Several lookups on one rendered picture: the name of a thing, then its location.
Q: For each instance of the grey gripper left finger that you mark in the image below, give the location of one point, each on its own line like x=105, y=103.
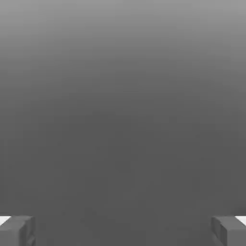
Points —
x=13, y=232

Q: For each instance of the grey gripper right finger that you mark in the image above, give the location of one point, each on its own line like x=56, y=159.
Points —
x=232, y=232

